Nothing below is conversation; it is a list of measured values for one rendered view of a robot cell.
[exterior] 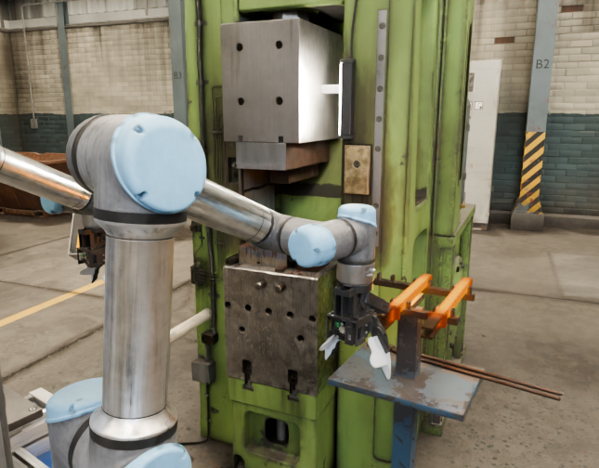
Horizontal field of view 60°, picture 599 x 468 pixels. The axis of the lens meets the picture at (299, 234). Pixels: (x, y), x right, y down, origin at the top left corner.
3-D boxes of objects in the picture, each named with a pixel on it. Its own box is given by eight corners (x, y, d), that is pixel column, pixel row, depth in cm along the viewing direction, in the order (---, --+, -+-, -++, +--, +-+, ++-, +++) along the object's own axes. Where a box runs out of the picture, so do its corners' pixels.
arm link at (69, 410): (110, 430, 92) (104, 359, 89) (150, 465, 83) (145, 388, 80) (39, 462, 83) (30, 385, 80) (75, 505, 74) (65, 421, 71)
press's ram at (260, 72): (322, 144, 173) (323, 15, 164) (223, 141, 188) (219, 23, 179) (360, 138, 210) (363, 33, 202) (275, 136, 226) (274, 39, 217)
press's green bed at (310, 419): (315, 507, 198) (316, 396, 188) (230, 480, 213) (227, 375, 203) (358, 429, 248) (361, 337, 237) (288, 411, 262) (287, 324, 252)
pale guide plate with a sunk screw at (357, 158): (368, 194, 183) (369, 146, 179) (343, 193, 186) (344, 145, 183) (369, 194, 185) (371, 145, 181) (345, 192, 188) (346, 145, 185)
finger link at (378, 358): (376, 389, 102) (353, 346, 103) (390, 377, 107) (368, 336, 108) (388, 384, 100) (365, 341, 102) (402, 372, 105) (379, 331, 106)
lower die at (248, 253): (286, 268, 188) (286, 246, 187) (239, 263, 196) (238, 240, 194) (328, 243, 226) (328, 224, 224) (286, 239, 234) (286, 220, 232)
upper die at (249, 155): (286, 171, 181) (286, 143, 178) (236, 168, 188) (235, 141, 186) (329, 161, 218) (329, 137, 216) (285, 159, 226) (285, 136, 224)
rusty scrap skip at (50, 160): (52, 224, 710) (45, 161, 691) (-45, 214, 778) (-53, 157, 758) (113, 209, 820) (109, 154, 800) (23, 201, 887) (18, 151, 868)
